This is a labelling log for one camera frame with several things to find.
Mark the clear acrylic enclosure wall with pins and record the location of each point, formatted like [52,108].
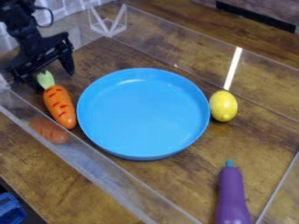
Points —
[77,185]

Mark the dark wooden ledge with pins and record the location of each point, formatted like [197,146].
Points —
[277,13]

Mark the orange toy carrot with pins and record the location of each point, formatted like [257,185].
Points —
[57,101]

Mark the purple toy eggplant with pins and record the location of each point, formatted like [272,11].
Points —
[232,209]

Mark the blue round plate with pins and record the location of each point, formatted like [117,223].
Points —
[143,113]

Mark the blue plastic object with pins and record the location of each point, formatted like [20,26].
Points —
[12,213]

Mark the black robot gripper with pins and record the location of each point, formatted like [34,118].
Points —
[38,50]

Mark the yellow toy lemon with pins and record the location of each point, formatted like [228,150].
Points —
[223,106]

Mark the white sheer curtain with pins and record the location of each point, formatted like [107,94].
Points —
[61,8]

